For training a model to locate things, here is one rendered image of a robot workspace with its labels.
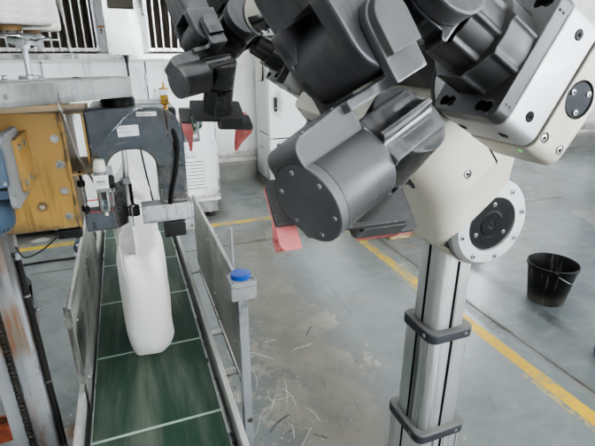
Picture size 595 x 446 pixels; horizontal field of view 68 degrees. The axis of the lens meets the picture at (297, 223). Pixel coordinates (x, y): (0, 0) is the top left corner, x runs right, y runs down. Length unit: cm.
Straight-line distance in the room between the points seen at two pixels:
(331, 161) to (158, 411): 143
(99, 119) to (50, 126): 12
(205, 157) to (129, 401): 281
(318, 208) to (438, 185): 37
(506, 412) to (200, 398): 135
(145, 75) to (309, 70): 368
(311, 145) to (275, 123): 472
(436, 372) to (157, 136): 92
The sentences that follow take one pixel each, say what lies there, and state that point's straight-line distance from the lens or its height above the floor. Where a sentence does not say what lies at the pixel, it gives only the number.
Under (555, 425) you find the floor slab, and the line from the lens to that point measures 234.
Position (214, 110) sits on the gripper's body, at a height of 137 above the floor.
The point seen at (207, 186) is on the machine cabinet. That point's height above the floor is 31.
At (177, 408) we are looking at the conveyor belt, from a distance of 163.
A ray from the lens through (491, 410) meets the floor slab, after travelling 229.
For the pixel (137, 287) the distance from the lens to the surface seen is 169.
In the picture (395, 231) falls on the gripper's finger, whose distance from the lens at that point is 43.
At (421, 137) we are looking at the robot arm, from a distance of 32.
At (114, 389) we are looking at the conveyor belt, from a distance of 177.
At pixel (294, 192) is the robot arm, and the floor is 139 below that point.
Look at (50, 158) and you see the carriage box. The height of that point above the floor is 122.
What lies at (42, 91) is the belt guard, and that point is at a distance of 120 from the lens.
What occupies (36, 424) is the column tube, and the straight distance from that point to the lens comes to 180.
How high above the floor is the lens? 148
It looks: 21 degrees down
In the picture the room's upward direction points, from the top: straight up
